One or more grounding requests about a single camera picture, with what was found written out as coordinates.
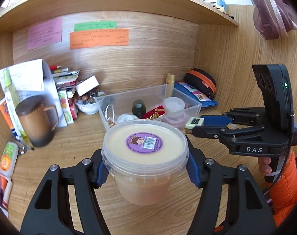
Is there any orange cream tube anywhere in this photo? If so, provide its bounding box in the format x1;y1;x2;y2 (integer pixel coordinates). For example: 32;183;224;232
0;98;17;136

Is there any brown lidded ceramic mug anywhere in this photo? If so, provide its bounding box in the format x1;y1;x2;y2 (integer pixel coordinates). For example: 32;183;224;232
15;95;59;147

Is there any yellow lotion tube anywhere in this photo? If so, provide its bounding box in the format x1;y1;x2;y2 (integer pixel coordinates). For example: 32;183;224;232
166;73;175;98

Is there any dark green glass bottle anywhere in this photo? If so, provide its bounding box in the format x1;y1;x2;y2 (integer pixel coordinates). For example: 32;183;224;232
131;99;146;119

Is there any green sticky note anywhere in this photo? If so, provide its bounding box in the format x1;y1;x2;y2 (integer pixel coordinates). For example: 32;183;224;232
74;21;117;32

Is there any red velvet gold pouch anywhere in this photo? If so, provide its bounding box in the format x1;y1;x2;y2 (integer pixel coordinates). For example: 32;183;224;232
142;106;166;120

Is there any white orange lotion bottle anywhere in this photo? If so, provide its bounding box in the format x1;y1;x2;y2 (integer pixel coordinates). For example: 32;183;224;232
0;142;19;177

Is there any lip balm stick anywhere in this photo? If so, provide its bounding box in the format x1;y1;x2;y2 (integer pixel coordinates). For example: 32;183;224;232
1;180;13;209

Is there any white round lidded jar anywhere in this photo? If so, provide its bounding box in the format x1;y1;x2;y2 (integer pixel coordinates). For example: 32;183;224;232
162;97;185;118

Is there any fruit candy box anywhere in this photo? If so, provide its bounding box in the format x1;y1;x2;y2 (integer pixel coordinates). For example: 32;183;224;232
58;90;74;125

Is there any right hand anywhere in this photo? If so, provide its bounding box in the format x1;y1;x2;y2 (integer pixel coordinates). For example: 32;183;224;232
258;157;272;176

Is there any stack of books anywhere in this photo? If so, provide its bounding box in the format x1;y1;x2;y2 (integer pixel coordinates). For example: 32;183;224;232
51;66;80;89

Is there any white cloth pouch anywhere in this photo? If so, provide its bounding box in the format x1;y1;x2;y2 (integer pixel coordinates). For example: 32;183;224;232
116;114;138;124

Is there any green spray bottle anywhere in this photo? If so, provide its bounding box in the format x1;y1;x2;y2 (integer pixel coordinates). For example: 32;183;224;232
3;68;29;141

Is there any pink braided rope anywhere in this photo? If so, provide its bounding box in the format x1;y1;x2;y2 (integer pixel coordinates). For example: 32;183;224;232
160;112;191;130

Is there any yellow cream tub purple label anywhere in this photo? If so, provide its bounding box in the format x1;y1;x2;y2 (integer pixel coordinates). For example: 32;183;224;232
101;120;189;206

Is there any clear plastic storage bin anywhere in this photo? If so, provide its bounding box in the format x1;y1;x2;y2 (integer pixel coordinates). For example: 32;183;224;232
99;84;202;130

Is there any pink sticky note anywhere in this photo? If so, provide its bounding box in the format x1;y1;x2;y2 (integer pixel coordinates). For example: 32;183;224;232
28;18;63;50

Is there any orange sticky note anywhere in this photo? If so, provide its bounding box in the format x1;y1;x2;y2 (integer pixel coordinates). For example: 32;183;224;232
69;28;129;49

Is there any blue patchwork fabric pouch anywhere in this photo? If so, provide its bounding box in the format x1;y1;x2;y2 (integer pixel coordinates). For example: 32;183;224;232
174;81;218;108

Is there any white cardboard box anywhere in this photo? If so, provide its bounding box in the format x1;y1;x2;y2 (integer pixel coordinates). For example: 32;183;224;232
75;75;99;97

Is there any white bowl of trinkets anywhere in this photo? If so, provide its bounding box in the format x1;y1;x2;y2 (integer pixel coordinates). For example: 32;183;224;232
75;90;105;115

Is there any nail clipper keychain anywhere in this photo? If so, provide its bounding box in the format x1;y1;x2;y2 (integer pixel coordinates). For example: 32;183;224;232
14;140;34;155

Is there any black orange zip case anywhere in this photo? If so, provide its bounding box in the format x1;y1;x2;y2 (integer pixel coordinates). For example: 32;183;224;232
184;69;217;99

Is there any orange sleeve forearm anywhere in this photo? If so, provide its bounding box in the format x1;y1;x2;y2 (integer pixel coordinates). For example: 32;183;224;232
269;152;297;227

